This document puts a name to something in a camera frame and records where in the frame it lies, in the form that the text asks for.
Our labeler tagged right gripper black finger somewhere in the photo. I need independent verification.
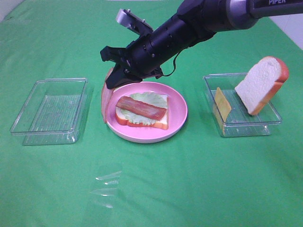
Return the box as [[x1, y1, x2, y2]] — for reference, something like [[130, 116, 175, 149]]
[[105, 65, 142, 89]]

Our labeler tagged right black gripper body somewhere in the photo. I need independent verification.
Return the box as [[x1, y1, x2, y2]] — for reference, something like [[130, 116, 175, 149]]
[[100, 31, 180, 80]]

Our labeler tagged bacon strip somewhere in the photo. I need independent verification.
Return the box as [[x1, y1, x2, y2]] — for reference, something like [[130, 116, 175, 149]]
[[116, 96, 167, 120], [101, 68, 114, 123]]

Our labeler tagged green lettuce leaf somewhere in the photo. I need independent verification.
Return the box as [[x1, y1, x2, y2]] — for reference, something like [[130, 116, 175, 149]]
[[120, 92, 168, 126]]

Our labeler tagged bread slice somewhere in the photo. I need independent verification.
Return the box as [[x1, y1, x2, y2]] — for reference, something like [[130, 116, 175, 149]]
[[235, 56, 289, 115], [115, 94, 170, 130]]

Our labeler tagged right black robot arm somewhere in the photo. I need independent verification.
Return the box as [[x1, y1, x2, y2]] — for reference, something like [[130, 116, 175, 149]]
[[100, 0, 303, 89]]

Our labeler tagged pink round plate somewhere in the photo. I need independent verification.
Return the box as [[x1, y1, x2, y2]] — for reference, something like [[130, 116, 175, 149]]
[[107, 82, 187, 143]]

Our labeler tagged left clear plastic tray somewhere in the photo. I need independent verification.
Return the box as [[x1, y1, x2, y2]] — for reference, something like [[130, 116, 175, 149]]
[[10, 78, 89, 146]]

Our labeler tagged clear plastic tray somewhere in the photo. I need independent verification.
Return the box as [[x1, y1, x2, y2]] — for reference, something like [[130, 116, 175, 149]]
[[10, 78, 89, 146], [203, 73, 282, 137]]

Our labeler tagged yellow cheese slice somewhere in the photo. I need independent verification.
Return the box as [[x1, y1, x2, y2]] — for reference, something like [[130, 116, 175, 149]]
[[214, 87, 232, 122]]

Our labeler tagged right clear plastic tray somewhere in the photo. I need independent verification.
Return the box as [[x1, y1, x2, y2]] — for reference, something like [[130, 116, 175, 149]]
[[203, 73, 282, 137]]

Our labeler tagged green tablecloth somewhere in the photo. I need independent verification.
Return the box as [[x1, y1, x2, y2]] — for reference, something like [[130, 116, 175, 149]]
[[0, 0, 303, 227]]

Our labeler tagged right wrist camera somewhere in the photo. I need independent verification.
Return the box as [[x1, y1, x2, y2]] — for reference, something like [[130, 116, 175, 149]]
[[116, 9, 153, 36]]

